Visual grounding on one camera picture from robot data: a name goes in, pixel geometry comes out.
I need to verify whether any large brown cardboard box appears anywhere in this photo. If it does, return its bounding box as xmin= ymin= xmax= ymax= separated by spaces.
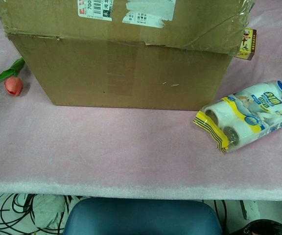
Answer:
xmin=0 ymin=0 xmax=256 ymax=112

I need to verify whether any pink tablecloth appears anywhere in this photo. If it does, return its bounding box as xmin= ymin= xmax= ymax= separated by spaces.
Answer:
xmin=0 ymin=0 xmax=282 ymax=202

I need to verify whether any blue chair seat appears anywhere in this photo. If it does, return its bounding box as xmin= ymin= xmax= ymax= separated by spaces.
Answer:
xmin=63 ymin=197 xmax=224 ymax=235

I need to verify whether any lint roller refill pack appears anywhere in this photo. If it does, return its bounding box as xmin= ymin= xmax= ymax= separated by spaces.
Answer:
xmin=192 ymin=79 xmax=282 ymax=153

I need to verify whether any small red yellow box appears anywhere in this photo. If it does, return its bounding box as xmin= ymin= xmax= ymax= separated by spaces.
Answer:
xmin=234 ymin=28 xmax=257 ymax=61

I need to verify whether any artificial red tulip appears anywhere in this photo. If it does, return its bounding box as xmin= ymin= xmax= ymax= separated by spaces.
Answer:
xmin=0 ymin=57 xmax=26 ymax=96

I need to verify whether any crumpled white plastic sheet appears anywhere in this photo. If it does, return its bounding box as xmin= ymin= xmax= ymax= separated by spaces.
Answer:
xmin=32 ymin=194 xmax=69 ymax=230

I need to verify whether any black round bin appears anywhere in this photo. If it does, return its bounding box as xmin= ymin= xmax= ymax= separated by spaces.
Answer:
xmin=229 ymin=219 xmax=282 ymax=235

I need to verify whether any coiled black floor cable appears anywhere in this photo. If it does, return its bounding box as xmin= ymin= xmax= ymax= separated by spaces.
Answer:
xmin=0 ymin=192 xmax=70 ymax=235

